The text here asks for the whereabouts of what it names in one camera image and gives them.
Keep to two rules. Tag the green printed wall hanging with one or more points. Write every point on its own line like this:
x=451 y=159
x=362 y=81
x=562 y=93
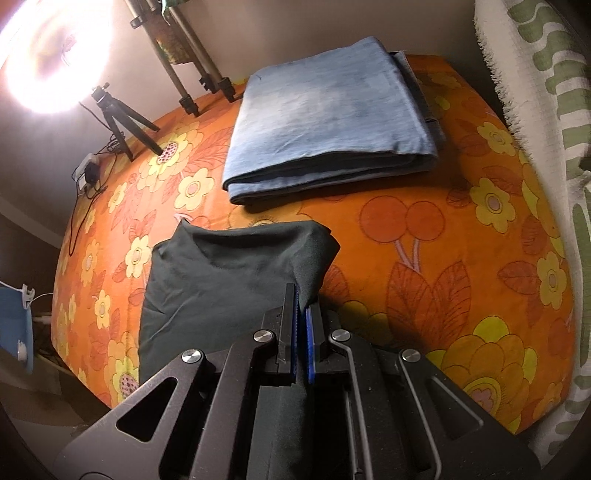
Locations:
x=173 y=50

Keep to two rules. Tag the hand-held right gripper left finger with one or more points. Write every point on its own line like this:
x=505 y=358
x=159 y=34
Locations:
x=290 y=323

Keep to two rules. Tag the orange floral bedsheet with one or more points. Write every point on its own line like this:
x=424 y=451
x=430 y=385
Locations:
x=415 y=258

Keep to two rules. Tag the large metal tripod legs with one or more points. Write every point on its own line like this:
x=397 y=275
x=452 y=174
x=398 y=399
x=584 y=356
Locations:
x=182 y=87

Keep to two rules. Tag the black power adapter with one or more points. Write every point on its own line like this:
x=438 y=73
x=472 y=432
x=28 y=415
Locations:
x=91 y=174

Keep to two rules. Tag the small black tripod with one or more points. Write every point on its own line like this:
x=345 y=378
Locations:
x=111 y=117

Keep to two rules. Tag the dark grey pants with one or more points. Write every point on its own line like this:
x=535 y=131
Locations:
x=221 y=286

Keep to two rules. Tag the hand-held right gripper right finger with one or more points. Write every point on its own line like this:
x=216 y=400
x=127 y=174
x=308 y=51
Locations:
x=310 y=344

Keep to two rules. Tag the white power strip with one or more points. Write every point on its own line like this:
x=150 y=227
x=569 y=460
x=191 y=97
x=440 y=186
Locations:
x=78 y=177

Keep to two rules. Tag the blue plastic object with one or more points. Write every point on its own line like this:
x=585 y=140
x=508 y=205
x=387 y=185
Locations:
x=14 y=332

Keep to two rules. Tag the white green striped blanket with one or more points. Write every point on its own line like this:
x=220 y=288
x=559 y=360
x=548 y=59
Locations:
x=531 y=92

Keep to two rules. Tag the folded blue jeans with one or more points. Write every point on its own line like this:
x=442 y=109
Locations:
x=323 y=110

